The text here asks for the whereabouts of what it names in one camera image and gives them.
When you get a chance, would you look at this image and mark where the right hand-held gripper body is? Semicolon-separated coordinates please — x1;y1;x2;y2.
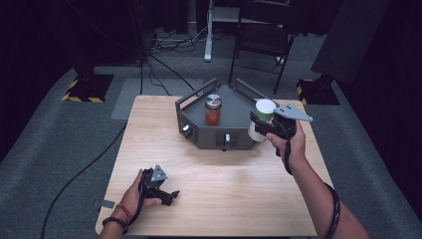
269;103;314;157

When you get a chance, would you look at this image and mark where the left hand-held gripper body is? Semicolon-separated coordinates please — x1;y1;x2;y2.
141;164;169;199

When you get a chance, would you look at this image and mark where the white bottle with green band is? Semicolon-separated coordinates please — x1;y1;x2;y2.
247;98;278;143

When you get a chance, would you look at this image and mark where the glass jar with silver lid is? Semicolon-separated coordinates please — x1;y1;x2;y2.
204;94;223;126

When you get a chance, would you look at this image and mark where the person's right hand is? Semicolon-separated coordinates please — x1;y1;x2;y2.
266;120;308;169

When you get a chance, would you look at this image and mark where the person's left hand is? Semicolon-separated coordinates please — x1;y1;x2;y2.
119;168;163;217

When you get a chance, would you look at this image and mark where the black base with yellow stripes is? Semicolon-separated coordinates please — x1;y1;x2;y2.
61;73;114;104
296;78;341;107

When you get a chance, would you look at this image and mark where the grey tape piece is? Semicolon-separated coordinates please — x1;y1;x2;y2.
93;198;116;210

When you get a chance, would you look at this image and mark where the black folding chair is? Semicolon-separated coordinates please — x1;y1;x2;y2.
228;0;303;96

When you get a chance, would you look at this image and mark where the grey floor mat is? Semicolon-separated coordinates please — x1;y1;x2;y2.
109;78;204;121

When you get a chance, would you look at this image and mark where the white desk leg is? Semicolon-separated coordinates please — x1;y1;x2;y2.
203;0;217;64

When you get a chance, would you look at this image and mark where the dark grey panel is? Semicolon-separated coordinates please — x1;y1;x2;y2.
311;0;392;86

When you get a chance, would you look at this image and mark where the left hand-held gripper black cable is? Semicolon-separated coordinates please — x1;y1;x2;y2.
127;169;147;227

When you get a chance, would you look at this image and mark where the hand-held gripper black cable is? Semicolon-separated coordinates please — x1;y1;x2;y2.
283;138;341;239
127;169;147;227

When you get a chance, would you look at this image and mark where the red string bracelet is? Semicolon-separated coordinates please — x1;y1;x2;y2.
113;202;132;219

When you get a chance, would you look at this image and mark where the black bead bracelet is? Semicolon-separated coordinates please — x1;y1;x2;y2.
102;216;129;235

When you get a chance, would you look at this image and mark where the thick black floor cable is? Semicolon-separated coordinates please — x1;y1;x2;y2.
40;121;129;239

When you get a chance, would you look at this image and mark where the thin black floor cable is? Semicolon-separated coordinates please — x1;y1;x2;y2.
145;52;197;94

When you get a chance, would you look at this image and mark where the right hand-held gripper black cable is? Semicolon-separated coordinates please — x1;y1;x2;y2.
283;138;341;239

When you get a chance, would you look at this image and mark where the tangle of floor cables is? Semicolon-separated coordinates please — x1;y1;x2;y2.
148;25;208;55

